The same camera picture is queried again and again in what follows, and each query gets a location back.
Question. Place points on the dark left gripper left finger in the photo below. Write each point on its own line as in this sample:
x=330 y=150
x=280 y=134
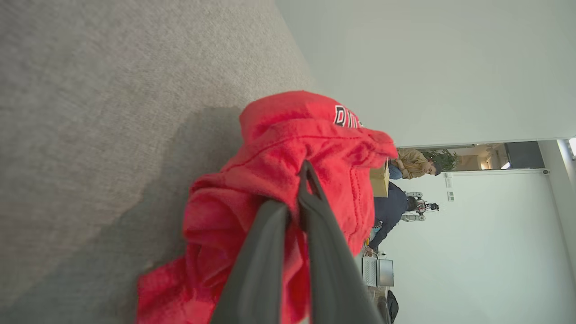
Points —
x=261 y=270

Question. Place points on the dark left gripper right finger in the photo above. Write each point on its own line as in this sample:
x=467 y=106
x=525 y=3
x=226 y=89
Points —
x=328 y=270

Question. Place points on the red basketball jersey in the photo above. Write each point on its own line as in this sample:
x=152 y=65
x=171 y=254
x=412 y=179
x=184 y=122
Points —
x=279 y=148

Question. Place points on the grey open laptop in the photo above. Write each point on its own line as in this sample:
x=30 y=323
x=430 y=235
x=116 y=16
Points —
x=380 y=272

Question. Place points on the black bag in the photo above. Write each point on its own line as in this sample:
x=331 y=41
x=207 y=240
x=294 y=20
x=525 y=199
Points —
x=393 y=306

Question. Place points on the person in dark clothes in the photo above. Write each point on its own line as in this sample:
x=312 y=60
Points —
x=389 y=211

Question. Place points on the brown cardboard box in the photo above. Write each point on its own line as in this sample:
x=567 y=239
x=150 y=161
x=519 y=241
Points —
x=379 y=182

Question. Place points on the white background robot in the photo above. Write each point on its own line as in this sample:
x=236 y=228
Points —
x=420 y=207

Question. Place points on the person in tan jacket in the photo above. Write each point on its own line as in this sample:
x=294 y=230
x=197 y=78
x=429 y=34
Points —
x=411 y=163

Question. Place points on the green potted plant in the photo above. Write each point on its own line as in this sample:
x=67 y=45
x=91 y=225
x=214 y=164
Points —
x=445 y=158

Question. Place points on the grey fabric sofa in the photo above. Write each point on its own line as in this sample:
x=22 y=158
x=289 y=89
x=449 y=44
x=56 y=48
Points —
x=90 y=135

